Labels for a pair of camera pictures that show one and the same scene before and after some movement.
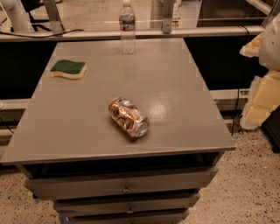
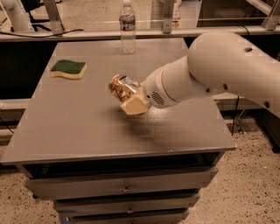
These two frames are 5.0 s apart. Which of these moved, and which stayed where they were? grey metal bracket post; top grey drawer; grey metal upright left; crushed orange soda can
Moved: crushed orange soda can
Stayed: top grey drawer; grey metal upright left; grey metal bracket post
